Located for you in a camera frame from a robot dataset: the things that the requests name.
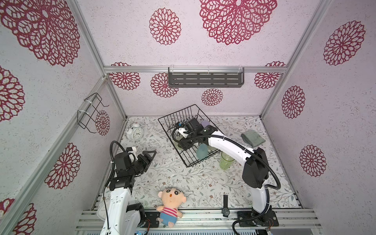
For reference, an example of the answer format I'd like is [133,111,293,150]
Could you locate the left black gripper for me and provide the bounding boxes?
[128,150,156,176]

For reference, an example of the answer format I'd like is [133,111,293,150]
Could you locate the lilac plastic cup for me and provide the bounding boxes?
[201,120,210,128]

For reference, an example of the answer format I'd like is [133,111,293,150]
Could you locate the teal plastic cup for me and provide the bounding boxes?
[196,144,209,160]

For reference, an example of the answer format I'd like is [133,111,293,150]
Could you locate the tall light green cup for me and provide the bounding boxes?
[219,152,235,170]

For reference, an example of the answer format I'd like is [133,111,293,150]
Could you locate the bright green short cup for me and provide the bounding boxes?
[175,137,183,151]

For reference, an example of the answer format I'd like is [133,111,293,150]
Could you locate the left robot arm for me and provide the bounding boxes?
[100,150,157,235]

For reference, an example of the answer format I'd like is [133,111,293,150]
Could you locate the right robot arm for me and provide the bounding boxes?
[172,118,281,217]

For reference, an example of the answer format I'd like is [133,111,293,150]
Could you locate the white alarm clock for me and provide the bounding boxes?
[126,123,144,141]

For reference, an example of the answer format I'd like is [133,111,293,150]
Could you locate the plush doll striped shirt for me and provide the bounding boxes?
[156,188,187,228]

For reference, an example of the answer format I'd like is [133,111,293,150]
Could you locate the green folded cloth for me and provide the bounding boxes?
[241,130,266,148]

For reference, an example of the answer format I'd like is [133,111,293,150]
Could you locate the black wristwatch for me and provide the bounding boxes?
[221,194,230,217]

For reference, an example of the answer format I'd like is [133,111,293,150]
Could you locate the black wire dish rack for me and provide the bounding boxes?
[158,104,220,167]

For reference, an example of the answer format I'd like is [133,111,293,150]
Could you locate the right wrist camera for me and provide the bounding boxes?
[175,123,190,139]

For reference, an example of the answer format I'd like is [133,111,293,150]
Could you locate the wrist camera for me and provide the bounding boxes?
[125,147,137,162]
[175,123,190,139]

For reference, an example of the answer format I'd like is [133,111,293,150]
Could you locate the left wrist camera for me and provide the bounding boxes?
[125,147,137,162]

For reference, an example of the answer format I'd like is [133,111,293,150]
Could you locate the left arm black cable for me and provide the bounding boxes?
[101,140,127,230]

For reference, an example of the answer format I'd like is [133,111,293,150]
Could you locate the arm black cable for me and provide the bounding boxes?
[171,125,282,235]
[101,140,127,230]

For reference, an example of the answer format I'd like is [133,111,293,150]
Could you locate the grey wall shelf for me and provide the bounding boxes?
[167,67,244,88]

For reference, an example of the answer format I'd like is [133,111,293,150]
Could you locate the black wire wall basket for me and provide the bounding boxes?
[76,93,111,136]

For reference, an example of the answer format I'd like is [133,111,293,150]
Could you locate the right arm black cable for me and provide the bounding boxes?
[171,125,282,235]

